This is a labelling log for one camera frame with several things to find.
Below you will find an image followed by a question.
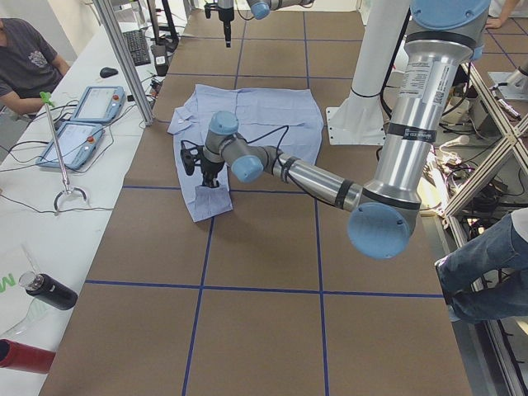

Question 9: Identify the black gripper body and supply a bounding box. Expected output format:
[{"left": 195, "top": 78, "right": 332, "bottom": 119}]
[
  {"left": 217, "top": 0, "right": 234, "bottom": 25},
  {"left": 200, "top": 155, "right": 224, "bottom": 182}
]

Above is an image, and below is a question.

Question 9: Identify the light blue striped shirt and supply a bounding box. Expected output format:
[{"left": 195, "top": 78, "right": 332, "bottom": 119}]
[{"left": 167, "top": 84, "right": 323, "bottom": 222}]

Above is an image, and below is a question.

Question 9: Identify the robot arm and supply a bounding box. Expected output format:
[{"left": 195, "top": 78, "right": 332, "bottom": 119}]
[
  {"left": 204, "top": 0, "right": 314, "bottom": 48},
  {"left": 198, "top": 1, "right": 489, "bottom": 259}
]

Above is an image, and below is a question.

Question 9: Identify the black computer keyboard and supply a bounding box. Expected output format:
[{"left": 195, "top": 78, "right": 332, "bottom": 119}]
[{"left": 122, "top": 30, "right": 151, "bottom": 66}]

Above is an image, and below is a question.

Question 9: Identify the upper blue teach pendant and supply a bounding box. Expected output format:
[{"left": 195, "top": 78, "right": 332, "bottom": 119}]
[{"left": 70, "top": 86, "right": 126, "bottom": 125}]

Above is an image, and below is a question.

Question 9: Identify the blue teach pendant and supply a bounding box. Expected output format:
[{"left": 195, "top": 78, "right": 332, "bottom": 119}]
[
  {"left": 70, "top": 86, "right": 126, "bottom": 125},
  {"left": 56, "top": 121, "right": 105, "bottom": 170}
]

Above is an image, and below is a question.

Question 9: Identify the black computer mouse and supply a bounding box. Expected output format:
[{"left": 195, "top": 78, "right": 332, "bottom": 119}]
[{"left": 99, "top": 67, "right": 119, "bottom": 78}]

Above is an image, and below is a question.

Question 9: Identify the lower blue teach pendant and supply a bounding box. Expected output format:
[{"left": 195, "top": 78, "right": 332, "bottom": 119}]
[{"left": 56, "top": 121, "right": 105, "bottom": 170}]

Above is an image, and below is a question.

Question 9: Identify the metal reacher grabber stick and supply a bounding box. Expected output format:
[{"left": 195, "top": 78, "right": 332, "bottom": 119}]
[{"left": 40, "top": 92, "right": 88, "bottom": 215}]

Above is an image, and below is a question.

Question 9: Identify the black water bottle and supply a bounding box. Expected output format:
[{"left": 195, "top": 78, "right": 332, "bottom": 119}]
[{"left": 19, "top": 271, "right": 78, "bottom": 310}]

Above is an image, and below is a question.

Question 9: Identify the seated person dark t-shirt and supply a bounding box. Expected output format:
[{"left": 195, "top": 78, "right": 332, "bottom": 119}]
[{"left": 1, "top": 17, "right": 70, "bottom": 116}]

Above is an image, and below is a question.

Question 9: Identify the red cylinder bottle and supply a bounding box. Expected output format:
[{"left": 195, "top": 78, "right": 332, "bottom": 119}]
[{"left": 1, "top": 339, "right": 55, "bottom": 374}]

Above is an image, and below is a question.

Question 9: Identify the person leg in jeans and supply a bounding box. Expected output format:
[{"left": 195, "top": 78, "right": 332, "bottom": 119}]
[{"left": 435, "top": 208, "right": 527, "bottom": 324}]

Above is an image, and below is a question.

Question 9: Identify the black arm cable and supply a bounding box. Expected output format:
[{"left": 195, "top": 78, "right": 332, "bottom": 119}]
[{"left": 247, "top": 125, "right": 314, "bottom": 195}]

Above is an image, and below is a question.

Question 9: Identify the aluminium frame post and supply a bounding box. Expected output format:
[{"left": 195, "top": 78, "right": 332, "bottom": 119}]
[{"left": 93, "top": 0, "right": 154, "bottom": 126}]

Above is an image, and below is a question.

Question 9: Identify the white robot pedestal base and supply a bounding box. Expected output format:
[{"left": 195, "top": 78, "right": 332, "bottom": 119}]
[{"left": 327, "top": 1, "right": 410, "bottom": 145}]

